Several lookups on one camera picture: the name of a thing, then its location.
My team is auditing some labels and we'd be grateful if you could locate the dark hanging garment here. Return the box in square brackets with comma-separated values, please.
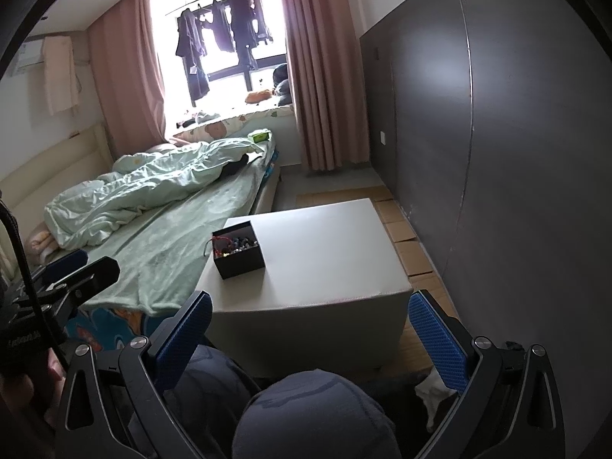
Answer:
[175, 7, 211, 106]
[210, 0, 236, 54]
[229, 0, 260, 71]
[251, 0, 274, 46]

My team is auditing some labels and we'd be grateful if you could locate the person's right leg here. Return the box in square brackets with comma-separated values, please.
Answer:
[232, 369, 402, 459]

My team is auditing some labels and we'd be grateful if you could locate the pink hanging towel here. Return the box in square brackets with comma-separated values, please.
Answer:
[42, 36, 80, 116]

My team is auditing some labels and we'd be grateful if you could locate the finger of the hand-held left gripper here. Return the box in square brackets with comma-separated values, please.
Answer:
[42, 257, 121, 311]
[31, 249, 90, 281]

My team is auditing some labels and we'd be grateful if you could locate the bed with cream headboard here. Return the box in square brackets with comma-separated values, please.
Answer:
[0, 123, 283, 359]

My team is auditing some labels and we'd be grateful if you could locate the black jewelry box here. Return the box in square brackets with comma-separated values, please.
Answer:
[211, 221, 266, 280]

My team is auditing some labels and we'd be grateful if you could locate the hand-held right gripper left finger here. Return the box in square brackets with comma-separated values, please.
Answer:
[52, 290, 213, 459]

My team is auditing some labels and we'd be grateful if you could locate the person's left leg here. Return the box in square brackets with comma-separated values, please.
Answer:
[127, 344, 261, 459]

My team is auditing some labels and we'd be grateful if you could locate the light green plush blanket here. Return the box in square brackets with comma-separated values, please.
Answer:
[72, 155, 280, 317]

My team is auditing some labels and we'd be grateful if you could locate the red bead bracelet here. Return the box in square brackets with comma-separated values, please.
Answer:
[205, 235, 230, 258]

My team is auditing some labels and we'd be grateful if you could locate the wide pink curtain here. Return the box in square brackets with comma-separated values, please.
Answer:
[275, 0, 371, 173]

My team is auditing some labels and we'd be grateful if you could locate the black cable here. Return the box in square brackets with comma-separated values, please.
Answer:
[0, 201, 70, 369]

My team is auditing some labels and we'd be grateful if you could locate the cartoon printed bed sheet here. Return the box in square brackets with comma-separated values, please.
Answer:
[64, 303, 161, 357]

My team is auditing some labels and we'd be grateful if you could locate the light green quilt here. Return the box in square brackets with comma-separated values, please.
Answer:
[44, 138, 273, 249]

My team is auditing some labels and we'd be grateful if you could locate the black framed window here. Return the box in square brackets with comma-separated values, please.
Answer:
[150, 0, 292, 125]

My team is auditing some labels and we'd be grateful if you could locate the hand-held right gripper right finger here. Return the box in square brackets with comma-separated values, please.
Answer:
[407, 289, 570, 459]

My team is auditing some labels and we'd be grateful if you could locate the white cube table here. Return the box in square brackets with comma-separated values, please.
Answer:
[194, 198, 414, 378]

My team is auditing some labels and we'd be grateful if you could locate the white sock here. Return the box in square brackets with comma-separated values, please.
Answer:
[415, 368, 460, 433]

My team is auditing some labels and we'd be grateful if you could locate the white printed pillow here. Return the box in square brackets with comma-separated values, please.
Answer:
[114, 152, 160, 174]

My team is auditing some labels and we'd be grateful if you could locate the person's leg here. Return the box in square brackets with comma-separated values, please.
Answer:
[127, 344, 261, 459]
[232, 369, 402, 459]

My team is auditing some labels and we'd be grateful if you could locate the flattened cardboard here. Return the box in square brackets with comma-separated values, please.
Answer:
[296, 186, 452, 293]

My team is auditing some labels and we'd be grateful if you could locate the person's left hand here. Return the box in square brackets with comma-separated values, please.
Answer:
[0, 349, 66, 441]

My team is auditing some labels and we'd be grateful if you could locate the narrow pink curtain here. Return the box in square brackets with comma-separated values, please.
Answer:
[88, 0, 168, 161]

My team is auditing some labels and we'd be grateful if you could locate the white air conditioner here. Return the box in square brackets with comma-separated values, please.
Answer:
[14, 33, 89, 76]

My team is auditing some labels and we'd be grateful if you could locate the bear printed window cushion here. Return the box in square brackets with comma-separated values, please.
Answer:
[172, 105, 293, 144]

